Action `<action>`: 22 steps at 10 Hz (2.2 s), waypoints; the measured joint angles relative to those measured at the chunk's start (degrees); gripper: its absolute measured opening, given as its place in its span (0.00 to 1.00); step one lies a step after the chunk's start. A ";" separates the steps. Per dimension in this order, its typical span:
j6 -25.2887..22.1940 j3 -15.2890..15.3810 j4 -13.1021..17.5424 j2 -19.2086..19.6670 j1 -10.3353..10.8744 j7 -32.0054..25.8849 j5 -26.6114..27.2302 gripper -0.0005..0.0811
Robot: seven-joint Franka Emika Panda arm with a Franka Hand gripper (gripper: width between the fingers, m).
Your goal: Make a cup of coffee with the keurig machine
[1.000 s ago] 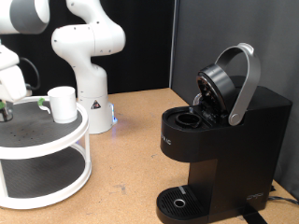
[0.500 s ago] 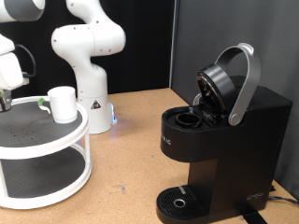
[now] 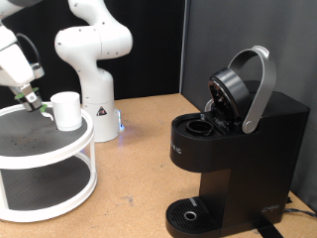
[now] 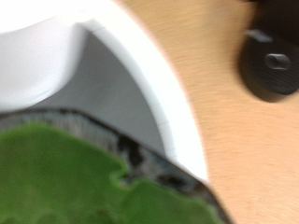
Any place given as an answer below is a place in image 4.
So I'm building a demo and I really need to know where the coffee pod green lid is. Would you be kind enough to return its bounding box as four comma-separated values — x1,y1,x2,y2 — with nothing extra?
0,106,235,224

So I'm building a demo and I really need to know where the black Keurig coffee machine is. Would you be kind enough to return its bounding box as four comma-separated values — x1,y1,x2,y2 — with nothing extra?
237,0,299,104

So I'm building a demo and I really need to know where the white mug green-taped handle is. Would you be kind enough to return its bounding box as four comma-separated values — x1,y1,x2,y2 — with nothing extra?
0,0,94,114

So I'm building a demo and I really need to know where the white two-tier turntable shelf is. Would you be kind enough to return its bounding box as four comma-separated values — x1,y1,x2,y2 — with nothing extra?
0,0,210,188

